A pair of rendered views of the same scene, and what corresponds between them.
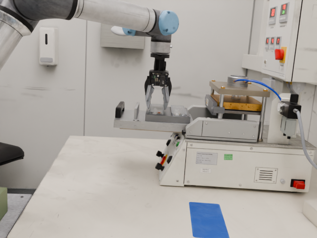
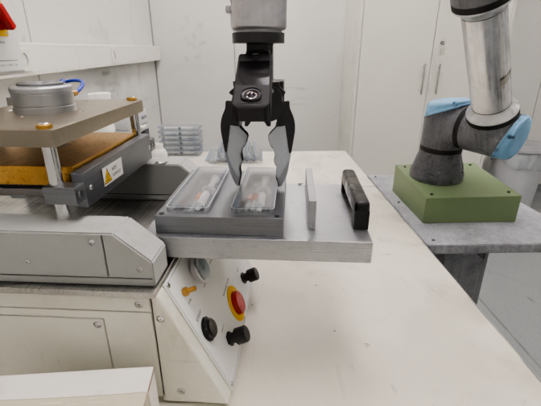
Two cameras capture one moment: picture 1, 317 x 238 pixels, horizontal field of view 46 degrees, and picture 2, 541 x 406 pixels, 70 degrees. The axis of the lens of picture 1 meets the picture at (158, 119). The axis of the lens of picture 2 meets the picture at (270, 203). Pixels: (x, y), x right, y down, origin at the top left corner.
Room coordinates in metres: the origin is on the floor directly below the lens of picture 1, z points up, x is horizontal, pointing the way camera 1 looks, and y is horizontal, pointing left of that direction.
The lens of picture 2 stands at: (1.99, 0.06, 1.19)
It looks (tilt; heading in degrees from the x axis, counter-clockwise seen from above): 22 degrees down; 183
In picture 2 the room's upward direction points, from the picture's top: straight up
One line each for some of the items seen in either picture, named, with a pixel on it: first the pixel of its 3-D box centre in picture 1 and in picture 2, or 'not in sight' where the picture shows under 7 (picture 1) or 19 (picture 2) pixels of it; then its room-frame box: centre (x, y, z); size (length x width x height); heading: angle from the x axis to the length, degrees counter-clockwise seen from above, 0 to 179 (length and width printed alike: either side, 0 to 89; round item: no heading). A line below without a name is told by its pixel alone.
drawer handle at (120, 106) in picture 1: (120, 109); (353, 195); (1.45, 0.15, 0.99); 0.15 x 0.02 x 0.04; 0
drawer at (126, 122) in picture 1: (154, 116); (262, 205); (1.45, 0.01, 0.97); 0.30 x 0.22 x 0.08; 90
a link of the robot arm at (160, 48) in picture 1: (161, 48); (256, 16); (1.42, 0.01, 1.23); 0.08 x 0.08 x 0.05
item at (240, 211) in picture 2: (156, 110); (258, 192); (1.45, 0.01, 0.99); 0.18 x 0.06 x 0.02; 0
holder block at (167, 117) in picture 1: (167, 114); (230, 197); (1.45, -0.03, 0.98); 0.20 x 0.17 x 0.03; 0
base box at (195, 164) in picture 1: (229, 155); (91, 270); (1.43, -0.29, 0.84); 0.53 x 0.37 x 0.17; 90
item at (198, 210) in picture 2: (178, 112); (203, 190); (1.45, -0.07, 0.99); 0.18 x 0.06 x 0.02; 0
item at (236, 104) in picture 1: (236, 97); (56, 139); (1.44, -0.29, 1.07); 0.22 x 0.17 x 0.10; 0
